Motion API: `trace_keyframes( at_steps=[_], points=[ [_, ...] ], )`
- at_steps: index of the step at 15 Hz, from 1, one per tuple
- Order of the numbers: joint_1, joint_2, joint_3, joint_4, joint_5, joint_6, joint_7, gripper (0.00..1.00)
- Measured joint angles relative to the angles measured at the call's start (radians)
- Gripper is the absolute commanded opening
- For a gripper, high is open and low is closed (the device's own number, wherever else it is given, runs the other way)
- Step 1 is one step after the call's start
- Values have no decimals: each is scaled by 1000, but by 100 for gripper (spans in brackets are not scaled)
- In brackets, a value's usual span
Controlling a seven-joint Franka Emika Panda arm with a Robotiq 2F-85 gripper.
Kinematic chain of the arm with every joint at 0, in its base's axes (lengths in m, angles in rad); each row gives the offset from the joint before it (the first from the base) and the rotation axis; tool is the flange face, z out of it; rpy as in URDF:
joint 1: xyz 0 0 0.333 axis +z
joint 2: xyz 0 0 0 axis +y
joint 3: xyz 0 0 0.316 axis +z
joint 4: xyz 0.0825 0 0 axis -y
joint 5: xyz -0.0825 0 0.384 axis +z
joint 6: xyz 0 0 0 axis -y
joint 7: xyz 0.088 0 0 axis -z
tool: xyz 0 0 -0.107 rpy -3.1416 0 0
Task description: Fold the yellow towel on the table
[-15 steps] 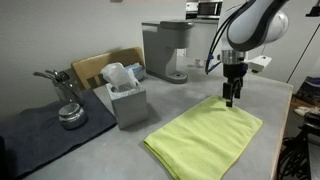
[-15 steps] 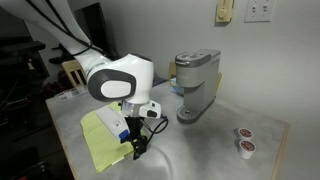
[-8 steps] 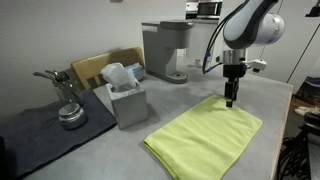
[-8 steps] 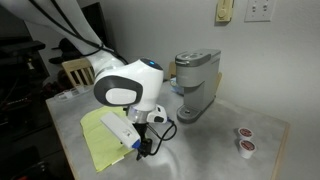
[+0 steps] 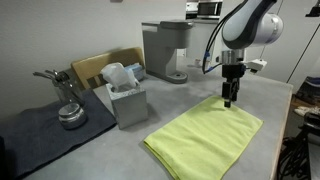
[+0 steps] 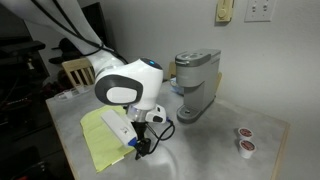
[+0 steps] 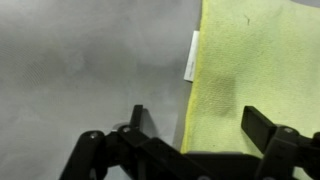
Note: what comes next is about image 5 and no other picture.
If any grey counter cabinet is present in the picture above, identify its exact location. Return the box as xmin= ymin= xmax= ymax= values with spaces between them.
xmin=185 ymin=18 xmax=220 ymax=63

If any dark grey cloth mat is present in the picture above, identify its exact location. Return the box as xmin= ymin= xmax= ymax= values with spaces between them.
xmin=0 ymin=89 xmax=118 ymax=180

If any glass jar with utensils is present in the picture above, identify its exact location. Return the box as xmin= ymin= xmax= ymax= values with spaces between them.
xmin=32 ymin=69 xmax=85 ymax=107

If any blue plastic package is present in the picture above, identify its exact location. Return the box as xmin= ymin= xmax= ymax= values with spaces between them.
xmin=124 ymin=62 xmax=146 ymax=82

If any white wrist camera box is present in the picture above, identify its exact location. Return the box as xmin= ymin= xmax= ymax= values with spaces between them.
xmin=244 ymin=58 xmax=268 ymax=75

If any round metal tin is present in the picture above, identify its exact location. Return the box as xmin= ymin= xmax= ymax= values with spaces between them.
xmin=58 ymin=102 xmax=88 ymax=131

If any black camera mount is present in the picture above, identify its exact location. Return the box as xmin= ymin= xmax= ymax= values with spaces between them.
xmin=305 ymin=0 xmax=320 ymax=18

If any white tissue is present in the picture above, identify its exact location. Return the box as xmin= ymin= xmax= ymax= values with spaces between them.
xmin=100 ymin=62 xmax=140 ymax=93

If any grey tissue box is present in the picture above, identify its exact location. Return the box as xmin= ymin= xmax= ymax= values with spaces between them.
xmin=105 ymin=81 xmax=149 ymax=130

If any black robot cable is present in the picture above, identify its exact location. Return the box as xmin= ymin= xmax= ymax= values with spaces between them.
xmin=201 ymin=13 xmax=232 ymax=75

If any silver microwave oven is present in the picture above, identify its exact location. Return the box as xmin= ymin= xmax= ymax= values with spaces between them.
xmin=196 ymin=0 xmax=224 ymax=20

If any black cable bundle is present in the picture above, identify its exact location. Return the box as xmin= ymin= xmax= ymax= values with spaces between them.
xmin=278 ymin=126 xmax=313 ymax=180

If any light wooden board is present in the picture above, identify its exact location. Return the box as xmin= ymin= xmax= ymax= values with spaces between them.
xmin=70 ymin=46 xmax=146 ymax=91

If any grey coffee maker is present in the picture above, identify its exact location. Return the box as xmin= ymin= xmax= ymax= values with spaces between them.
xmin=141 ymin=19 xmax=195 ymax=84

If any yellow microfibre towel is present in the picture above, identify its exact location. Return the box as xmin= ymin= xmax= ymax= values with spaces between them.
xmin=143 ymin=94 xmax=264 ymax=180

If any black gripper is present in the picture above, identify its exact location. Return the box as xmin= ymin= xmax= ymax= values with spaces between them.
xmin=221 ymin=63 xmax=248 ymax=109

